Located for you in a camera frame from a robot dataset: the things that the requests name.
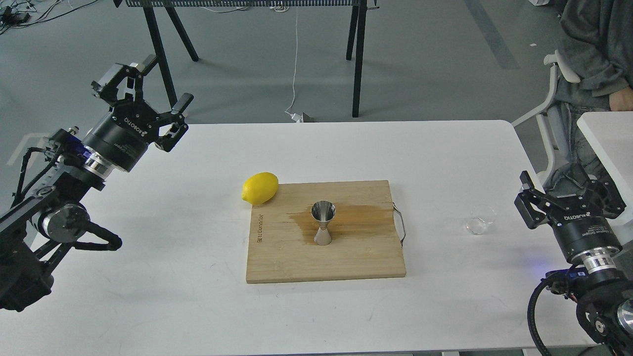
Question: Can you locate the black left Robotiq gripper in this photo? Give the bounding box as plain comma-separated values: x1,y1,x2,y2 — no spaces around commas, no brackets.
84,54,194,172

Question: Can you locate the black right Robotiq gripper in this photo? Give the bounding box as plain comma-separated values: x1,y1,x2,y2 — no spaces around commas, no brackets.
514,164,627,264

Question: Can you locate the small clear glass cup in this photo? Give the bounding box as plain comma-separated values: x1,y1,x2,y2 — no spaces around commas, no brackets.
465,204,497,236

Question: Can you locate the steel cocktail jigger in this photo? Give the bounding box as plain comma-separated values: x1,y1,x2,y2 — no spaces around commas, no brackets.
311,200,336,246

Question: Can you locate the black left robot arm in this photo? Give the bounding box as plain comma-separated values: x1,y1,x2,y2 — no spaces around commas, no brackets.
0,54,193,312

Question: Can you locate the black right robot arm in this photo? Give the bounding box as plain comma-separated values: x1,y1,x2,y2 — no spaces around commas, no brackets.
514,171,633,356

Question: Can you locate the white side table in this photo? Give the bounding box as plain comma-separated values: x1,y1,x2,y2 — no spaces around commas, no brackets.
577,111,633,244

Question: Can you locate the white office chair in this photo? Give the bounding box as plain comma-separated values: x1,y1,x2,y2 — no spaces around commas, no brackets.
511,49,581,184

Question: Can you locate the yellow lemon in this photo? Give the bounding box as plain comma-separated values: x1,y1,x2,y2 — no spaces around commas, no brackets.
241,172,279,206

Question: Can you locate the person in grey clothes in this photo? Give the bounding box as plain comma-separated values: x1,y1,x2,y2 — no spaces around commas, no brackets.
545,0,633,194

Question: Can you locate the bamboo cutting board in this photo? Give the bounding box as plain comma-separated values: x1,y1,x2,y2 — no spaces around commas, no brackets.
246,180,406,284

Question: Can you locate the white power cable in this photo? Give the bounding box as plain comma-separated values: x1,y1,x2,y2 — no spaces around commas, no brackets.
284,6,314,123

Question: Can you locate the black metal table frame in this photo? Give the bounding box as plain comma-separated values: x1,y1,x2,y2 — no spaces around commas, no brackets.
114,0,377,119

